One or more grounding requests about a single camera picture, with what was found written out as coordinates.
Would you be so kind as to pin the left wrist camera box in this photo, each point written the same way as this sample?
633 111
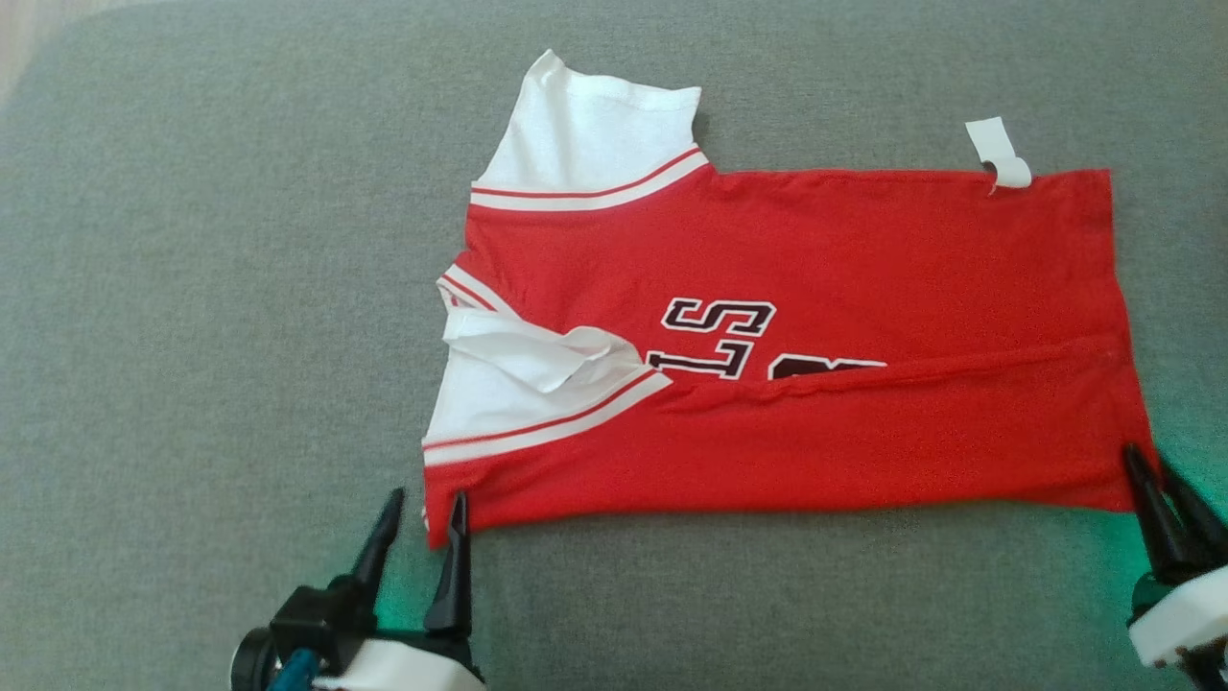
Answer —
307 619

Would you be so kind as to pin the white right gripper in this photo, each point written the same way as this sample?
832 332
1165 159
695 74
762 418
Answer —
1185 619

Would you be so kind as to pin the red and white jersey shirt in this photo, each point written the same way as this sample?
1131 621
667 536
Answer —
863 259

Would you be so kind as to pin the grey fabric sofa seat cushion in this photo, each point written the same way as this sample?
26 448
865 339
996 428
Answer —
192 336

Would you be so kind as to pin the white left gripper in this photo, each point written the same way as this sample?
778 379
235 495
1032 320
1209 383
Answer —
403 667

